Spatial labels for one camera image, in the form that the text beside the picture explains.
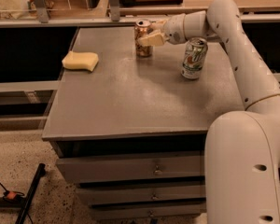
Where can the grey metal railing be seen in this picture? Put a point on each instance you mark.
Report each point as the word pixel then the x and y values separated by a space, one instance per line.
pixel 77 12

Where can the bottom grey drawer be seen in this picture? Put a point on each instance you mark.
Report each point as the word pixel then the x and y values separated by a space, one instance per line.
pixel 148 210

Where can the green white soda can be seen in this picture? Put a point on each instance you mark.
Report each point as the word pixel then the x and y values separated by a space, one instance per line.
pixel 195 53

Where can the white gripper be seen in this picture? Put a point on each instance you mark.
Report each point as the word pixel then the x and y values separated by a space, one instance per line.
pixel 174 29

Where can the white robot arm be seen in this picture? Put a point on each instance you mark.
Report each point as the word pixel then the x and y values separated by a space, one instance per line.
pixel 242 149

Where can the orange soda can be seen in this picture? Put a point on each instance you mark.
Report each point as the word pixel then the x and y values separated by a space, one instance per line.
pixel 142 28

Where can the black stand leg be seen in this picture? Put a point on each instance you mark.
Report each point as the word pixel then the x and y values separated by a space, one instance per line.
pixel 40 172

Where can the middle grey drawer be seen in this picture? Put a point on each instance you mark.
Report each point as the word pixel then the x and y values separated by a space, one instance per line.
pixel 142 192

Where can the grey drawer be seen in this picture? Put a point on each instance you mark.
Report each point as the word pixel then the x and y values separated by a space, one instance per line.
pixel 131 167
pixel 142 192
pixel 148 210

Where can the yellow sponge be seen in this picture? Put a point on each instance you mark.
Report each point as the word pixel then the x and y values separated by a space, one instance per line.
pixel 80 60

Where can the grey drawer cabinet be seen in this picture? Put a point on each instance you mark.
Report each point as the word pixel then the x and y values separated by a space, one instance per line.
pixel 132 105

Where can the top grey drawer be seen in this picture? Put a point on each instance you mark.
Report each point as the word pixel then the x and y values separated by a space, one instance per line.
pixel 131 167

